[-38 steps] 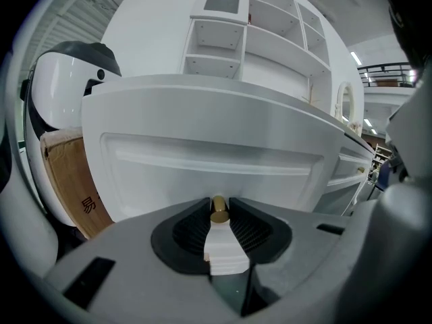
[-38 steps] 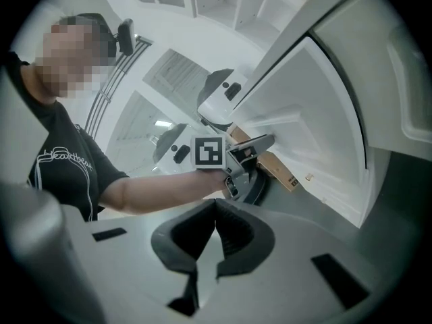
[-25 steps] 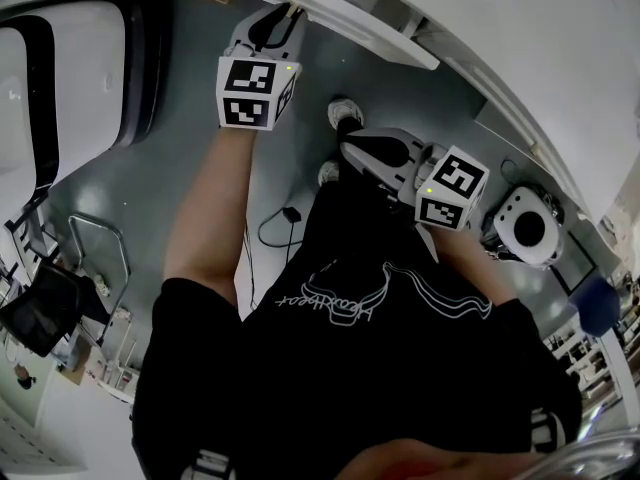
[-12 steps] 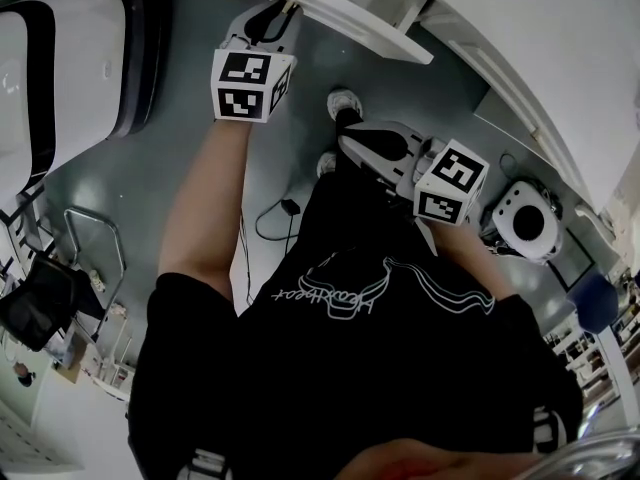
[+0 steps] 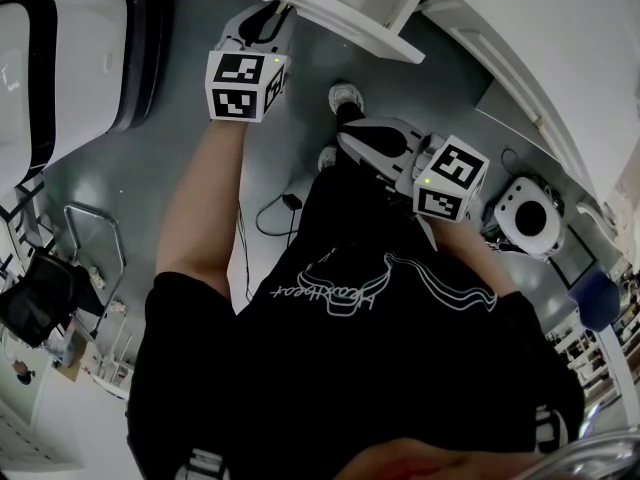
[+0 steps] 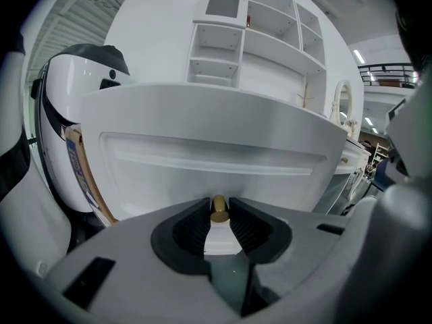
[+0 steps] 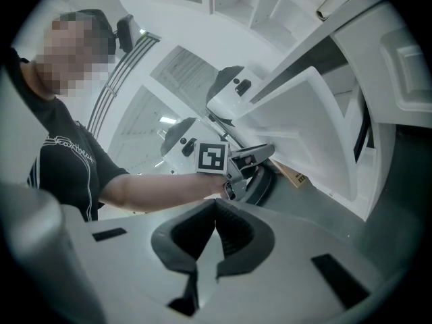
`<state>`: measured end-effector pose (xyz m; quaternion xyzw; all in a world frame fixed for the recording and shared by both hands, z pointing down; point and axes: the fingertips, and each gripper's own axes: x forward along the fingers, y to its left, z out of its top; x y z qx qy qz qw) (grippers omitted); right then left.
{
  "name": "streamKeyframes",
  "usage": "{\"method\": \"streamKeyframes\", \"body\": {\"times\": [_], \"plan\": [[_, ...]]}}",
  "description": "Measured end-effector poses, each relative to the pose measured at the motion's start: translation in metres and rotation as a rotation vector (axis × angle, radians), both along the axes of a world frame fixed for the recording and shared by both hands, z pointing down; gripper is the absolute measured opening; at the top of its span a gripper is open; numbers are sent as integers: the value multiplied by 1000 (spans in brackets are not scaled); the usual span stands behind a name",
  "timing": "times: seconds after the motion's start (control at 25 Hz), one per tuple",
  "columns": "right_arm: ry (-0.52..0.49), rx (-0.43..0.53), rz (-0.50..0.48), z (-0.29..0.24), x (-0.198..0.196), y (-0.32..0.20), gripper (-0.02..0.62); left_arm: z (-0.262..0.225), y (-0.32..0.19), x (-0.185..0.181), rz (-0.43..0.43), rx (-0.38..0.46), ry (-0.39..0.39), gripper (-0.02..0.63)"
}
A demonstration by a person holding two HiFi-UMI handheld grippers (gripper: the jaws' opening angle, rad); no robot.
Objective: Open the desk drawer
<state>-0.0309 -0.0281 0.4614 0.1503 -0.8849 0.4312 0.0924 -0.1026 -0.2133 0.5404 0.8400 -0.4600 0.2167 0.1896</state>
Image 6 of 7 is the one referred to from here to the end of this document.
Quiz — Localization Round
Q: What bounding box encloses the white desk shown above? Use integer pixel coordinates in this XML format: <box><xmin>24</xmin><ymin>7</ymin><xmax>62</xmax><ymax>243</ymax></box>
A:
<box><xmin>79</xmin><ymin>81</ymin><xmax>350</xmax><ymax>257</ymax></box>

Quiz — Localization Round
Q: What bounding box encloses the small wooden branch stand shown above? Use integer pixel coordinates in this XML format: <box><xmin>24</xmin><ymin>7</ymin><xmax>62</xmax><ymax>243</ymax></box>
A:
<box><xmin>296</xmin><ymin>82</ymin><xmax>315</xmax><ymax>109</ymax></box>

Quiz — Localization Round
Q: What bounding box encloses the black metal railing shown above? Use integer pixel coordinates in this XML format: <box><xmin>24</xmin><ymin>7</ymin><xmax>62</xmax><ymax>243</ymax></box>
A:
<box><xmin>356</xmin><ymin>62</ymin><xmax>419</xmax><ymax>89</ymax></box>

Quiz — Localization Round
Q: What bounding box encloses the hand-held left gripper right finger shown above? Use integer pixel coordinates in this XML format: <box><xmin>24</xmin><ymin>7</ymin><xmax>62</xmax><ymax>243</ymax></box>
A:
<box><xmin>228</xmin><ymin>196</ymin><xmax>354</xmax><ymax>324</ymax></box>

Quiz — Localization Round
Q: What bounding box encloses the white casing with black band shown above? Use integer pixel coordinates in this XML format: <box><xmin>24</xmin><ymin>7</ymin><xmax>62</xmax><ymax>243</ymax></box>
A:
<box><xmin>0</xmin><ymin>32</ymin><xmax>72</xmax><ymax>278</ymax></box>

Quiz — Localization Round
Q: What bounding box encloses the white hutch shelf unit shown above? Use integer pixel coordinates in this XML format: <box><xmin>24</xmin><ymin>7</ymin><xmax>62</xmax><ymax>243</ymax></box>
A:
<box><xmin>185</xmin><ymin>0</ymin><xmax>328</xmax><ymax>115</ymax></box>

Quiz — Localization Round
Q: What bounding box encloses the white dressing table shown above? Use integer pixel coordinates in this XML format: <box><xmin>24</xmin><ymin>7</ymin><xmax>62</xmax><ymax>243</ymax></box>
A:
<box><xmin>313</xmin><ymin>136</ymin><xmax>372</xmax><ymax>215</ymax></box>

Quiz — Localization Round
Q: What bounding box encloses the white oval mirror on stand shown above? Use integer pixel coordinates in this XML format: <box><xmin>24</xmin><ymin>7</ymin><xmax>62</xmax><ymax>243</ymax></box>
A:
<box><xmin>329</xmin><ymin>78</ymin><xmax>354</xmax><ymax>128</ymax></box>

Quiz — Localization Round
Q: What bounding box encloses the brass drawer knob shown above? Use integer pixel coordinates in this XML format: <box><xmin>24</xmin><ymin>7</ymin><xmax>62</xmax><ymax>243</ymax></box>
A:
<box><xmin>209</xmin><ymin>194</ymin><xmax>231</xmax><ymax>223</ymax></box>

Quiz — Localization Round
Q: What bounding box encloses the white desk drawer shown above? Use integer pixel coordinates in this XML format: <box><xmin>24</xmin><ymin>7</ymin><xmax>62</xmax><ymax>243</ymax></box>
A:
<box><xmin>80</xmin><ymin>91</ymin><xmax>348</xmax><ymax>222</ymax></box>

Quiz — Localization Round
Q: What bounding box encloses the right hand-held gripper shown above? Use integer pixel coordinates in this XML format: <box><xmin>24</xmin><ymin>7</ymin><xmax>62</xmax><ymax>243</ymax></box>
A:
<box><xmin>335</xmin><ymin>79</ymin><xmax>432</xmax><ymax>324</ymax></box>

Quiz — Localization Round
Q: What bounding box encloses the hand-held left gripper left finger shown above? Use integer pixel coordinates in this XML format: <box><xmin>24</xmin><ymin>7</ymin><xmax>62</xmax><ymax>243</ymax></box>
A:
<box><xmin>44</xmin><ymin>196</ymin><xmax>244</xmax><ymax>324</ymax></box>

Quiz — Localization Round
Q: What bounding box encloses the brown cardboard sheet blue print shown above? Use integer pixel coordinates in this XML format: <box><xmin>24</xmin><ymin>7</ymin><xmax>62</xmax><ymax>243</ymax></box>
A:
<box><xmin>63</xmin><ymin>123</ymin><xmax>119</xmax><ymax>226</ymax></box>

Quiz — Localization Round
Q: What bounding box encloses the white and black rounded machine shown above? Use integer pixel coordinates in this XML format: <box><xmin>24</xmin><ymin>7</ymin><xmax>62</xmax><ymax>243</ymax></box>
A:
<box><xmin>30</xmin><ymin>43</ymin><xmax>131</xmax><ymax>216</ymax></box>

